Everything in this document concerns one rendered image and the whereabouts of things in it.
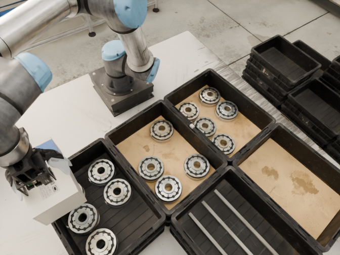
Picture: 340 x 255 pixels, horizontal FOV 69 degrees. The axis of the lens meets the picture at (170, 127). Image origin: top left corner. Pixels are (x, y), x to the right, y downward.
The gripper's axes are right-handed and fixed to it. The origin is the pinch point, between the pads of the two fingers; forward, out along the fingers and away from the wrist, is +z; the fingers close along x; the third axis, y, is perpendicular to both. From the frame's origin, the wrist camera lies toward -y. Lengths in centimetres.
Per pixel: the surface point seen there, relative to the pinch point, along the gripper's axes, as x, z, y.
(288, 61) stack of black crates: 169, 62, -22
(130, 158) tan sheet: 26.3, 27.8, -4.5
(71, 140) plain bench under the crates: 9, 41, -35
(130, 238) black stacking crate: 11.0, 27.7, 22.1
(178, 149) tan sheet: 45, 28, 4
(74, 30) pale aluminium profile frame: 61, 99, -191
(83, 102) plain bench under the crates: 24, 41, -53
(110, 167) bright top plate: 17.4, 24.8, -3.9
